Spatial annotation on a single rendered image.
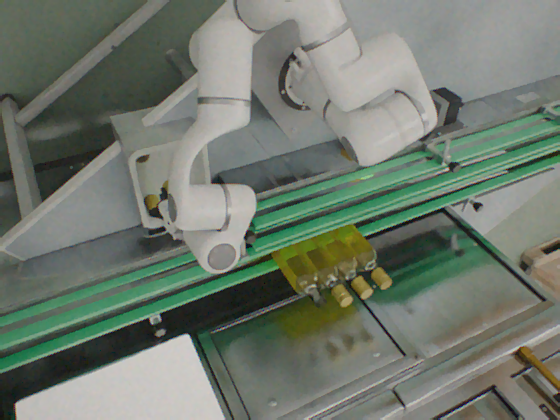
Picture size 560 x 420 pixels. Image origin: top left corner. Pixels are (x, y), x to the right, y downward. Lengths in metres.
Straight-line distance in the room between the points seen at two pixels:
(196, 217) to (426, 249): 0.97
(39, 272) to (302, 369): 0.65
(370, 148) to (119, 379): 0.79
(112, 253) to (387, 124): 0.73
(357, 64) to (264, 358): 0.73
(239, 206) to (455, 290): 0.87
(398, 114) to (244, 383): 0.70
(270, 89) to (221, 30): 0.34
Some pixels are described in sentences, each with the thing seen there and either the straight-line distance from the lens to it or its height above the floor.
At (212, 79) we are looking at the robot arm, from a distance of 0.79.
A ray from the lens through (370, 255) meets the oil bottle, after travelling 1.29.
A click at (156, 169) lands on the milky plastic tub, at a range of 1.22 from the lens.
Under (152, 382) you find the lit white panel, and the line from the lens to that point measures 1.26.
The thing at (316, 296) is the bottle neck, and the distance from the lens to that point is 1.20.
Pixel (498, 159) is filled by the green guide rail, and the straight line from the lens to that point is 1.66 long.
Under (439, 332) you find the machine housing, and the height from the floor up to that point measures 1.26.
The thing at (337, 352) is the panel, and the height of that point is 1.21.
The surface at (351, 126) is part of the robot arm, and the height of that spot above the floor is 1.12.
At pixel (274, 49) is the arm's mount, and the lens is 1.08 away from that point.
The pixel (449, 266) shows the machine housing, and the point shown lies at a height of 1.09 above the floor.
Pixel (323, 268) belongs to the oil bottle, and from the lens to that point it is 1.24.
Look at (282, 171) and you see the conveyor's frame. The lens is 1.31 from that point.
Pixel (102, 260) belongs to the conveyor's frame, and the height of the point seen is 0.83.
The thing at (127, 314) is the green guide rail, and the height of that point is 0.94.
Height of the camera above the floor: 1.74
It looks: 41 degrees down
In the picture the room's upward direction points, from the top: 143 degrees clockwise
